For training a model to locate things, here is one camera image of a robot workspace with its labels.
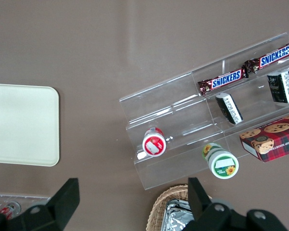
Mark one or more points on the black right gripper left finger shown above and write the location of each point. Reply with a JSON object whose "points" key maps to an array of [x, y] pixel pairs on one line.
{"points": [[62, 204]]}

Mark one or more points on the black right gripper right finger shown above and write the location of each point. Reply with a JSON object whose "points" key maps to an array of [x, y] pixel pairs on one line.
{"points": [[200, 204]]}

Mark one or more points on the woven wicker basket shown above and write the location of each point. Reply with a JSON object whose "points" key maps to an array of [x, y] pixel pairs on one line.
{"points": [[156, 211]]}

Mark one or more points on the cream plastic tray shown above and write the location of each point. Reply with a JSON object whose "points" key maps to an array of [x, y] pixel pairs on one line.
{"points": [[21, 125]]}

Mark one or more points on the clear acrylic can rack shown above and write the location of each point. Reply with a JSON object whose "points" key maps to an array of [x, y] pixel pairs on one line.
{"points": [[26, 198]]}

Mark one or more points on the green sunflower lid cup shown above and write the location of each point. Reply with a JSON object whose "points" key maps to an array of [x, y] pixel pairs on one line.
{"points": [[221, 161]]}

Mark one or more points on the red drink can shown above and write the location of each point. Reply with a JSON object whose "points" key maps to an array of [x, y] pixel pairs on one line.
{"points": [[9, 209]]}

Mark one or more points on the red lid yogurt cup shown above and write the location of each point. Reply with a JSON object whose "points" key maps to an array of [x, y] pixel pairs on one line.
{"points": [[154, 144]]}

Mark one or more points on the red plaid cookie box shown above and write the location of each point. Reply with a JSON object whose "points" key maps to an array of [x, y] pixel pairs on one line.
{"points": [[274, 139]]}

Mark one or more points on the dark green small carton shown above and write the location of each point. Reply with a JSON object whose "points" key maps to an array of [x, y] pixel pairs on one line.
{"points": [[230, 108], [281, 87]]}

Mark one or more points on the clear acrylic step stand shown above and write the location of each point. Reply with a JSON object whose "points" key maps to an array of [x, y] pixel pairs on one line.
{"points": [[253, 101], [163, 101]]}

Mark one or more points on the Snickers chocolate bar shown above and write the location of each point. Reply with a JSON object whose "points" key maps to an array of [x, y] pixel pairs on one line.
{"points": [[272, 59], [225, 80]]}

